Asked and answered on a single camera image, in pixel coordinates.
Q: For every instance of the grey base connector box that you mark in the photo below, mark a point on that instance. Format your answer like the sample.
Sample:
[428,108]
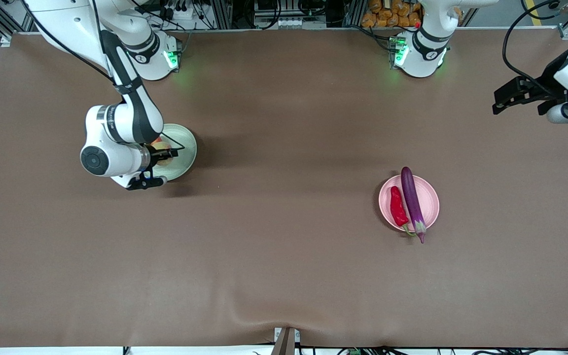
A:
[396,49]
[175,54]

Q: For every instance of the yellow pink peach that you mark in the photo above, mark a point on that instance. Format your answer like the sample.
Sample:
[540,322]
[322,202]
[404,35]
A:
[164,145]

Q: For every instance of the red chili pepper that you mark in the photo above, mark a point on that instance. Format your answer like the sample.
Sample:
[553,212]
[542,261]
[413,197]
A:
[397,207]

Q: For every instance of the aluminium frame post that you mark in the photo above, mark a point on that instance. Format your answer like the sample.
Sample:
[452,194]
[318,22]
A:
[354,14]
[221,15]

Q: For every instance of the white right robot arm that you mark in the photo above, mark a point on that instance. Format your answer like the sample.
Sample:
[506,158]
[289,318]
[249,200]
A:
[116,158]

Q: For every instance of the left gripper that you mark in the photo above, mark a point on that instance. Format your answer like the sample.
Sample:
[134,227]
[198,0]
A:
[548,79]

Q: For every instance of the purple eggplant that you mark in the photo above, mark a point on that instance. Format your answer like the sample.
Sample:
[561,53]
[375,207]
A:
[412,197]

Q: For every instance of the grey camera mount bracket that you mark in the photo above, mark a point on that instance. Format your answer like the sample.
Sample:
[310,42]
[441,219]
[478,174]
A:
[286,342]

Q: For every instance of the pink plate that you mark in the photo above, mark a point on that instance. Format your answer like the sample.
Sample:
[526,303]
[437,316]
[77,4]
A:
[429,202]

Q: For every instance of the brown table cloth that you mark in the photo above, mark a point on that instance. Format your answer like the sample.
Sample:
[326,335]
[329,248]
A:
[284,271]

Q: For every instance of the orange netted fruit bag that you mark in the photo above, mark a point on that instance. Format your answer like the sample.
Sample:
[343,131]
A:
[387,15]

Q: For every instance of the white power strip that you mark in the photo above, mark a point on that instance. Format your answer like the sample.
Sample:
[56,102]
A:
[299,22]

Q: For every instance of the pale green plate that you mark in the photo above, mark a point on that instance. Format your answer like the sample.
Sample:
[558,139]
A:
[185,153]

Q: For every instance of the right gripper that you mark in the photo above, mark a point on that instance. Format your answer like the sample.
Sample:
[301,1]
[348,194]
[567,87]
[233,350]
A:
[158,153]

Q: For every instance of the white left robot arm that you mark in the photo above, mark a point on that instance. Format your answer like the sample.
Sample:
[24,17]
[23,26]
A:
[424,44]

